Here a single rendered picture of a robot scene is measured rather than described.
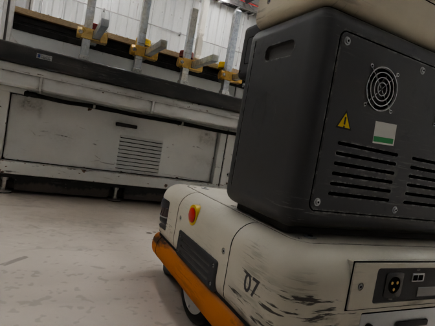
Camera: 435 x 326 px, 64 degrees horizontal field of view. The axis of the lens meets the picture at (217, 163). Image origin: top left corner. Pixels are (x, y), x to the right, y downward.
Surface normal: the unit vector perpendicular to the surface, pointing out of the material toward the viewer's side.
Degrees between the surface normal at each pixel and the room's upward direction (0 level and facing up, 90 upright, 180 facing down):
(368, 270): 90
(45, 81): 90
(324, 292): 90
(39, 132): 90
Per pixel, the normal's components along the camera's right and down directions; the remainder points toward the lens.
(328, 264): 0.44, -0.53
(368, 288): 0.44, 0.12
